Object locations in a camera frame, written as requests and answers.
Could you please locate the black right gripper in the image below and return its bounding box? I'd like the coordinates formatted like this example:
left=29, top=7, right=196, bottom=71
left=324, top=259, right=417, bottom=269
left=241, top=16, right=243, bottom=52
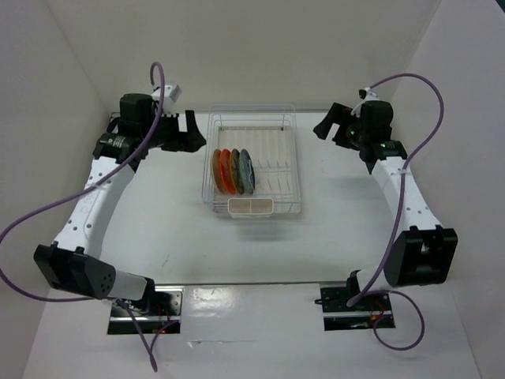
left=313, top=103, right=369, bottom=152

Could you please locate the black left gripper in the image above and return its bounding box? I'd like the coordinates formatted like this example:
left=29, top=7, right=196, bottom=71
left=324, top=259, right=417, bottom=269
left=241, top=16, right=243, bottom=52
left=142, top=108, right=206, bottom=153

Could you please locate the cream patterned plate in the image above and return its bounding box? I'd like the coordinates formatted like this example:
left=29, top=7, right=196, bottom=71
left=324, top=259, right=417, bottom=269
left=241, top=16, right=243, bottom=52
left=211, top=148, right=225, bottom=193

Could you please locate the orange plate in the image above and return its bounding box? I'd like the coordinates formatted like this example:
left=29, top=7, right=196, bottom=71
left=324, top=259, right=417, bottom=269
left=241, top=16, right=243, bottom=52
left=219, top=148, right=237, bottom=195

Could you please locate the yellow patterned plate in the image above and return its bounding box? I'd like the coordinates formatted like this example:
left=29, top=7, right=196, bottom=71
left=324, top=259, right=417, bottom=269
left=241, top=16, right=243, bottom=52
left=230, top=148, right=245, bottom=194

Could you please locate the blue patterned plate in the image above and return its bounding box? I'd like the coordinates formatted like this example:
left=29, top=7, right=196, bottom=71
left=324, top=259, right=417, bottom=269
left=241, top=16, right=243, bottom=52
left=239, top=148, right=256, bottom=194

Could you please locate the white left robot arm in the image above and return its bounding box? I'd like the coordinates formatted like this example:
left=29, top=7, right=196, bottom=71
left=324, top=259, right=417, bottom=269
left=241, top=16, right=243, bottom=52
left=34, top=84, right=206, bottom=316

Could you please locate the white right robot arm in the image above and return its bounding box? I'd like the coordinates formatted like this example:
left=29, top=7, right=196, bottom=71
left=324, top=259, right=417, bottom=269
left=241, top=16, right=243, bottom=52
left=313, top=90, right=458, bottom=310

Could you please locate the beige cutlery holder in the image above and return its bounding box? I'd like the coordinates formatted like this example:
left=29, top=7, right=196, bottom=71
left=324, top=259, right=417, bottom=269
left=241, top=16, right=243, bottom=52
left=228, top=197, right=274, bottom=219

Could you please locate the white wire dish rack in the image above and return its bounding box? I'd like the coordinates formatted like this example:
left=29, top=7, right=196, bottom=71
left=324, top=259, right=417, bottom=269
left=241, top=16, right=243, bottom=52
left=202, top=104, right=301, bottom=217

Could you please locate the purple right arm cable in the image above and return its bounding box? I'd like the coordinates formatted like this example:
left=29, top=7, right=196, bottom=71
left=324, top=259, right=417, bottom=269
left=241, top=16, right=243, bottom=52
left=347, top=73, right=446, bottom=351

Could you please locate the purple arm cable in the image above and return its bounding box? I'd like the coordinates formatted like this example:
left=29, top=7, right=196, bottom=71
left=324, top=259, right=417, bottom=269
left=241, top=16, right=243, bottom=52
left=0, top=62, right=168, bottom=373
left=347, top=73, right=446, bottom=351

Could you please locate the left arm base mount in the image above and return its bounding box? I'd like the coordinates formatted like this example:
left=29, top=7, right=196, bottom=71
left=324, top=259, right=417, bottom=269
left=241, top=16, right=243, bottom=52
left=107, top=285, right=184, bottom=336

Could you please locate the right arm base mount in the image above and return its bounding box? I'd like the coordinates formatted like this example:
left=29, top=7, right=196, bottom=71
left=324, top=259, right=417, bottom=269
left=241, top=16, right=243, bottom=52
left=314, top=282, right=395, bottom=332

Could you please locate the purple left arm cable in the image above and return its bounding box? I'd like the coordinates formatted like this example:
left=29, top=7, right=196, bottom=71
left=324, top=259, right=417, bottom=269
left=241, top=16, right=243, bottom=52
left=0, top=62, right=168, bottom=373

